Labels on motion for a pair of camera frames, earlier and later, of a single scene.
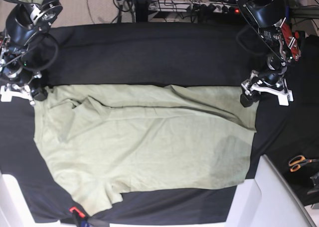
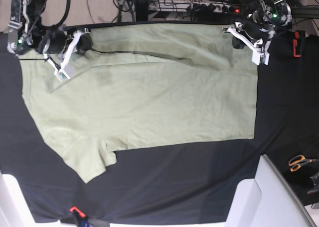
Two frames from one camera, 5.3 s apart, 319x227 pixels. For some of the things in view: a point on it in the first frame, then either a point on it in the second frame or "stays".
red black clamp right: (300, 36) stays
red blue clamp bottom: (83, 221) stays
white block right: (267, 200) stays
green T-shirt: (102, 141) to (144, 85)
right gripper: (285, 96) to (255, 30)
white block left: (15, 209) stays
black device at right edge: (315, 179) stays
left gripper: (20, 75) to (54, 41)
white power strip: (194, 7) stays
